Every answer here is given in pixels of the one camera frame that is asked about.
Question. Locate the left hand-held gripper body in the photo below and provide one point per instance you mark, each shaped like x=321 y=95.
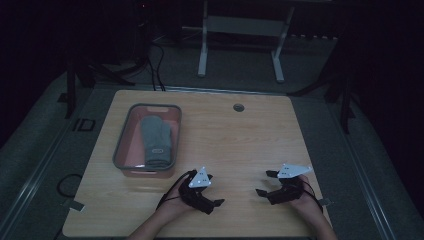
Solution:
x=196 y=195

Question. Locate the person's left hand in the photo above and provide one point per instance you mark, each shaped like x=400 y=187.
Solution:
x=175 y=205

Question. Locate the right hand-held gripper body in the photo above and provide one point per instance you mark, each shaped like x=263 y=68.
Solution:
x=286 y=194

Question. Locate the black stand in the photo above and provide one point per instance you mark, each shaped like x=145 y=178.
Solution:
x=345 y=100
x=70 y=90

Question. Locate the grey mitten with label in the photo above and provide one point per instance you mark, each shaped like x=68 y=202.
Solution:
x=155 y=138

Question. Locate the plain grey mitten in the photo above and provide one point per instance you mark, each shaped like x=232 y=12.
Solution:
x=156 y=164

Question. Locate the person's right hand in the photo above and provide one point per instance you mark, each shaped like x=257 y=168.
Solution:
x=309 y=198

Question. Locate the pink bin with grey rim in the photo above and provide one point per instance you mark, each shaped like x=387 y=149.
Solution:
x=133 y=150

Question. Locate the white desk frame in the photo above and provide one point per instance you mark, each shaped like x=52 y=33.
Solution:
x=241 y=26

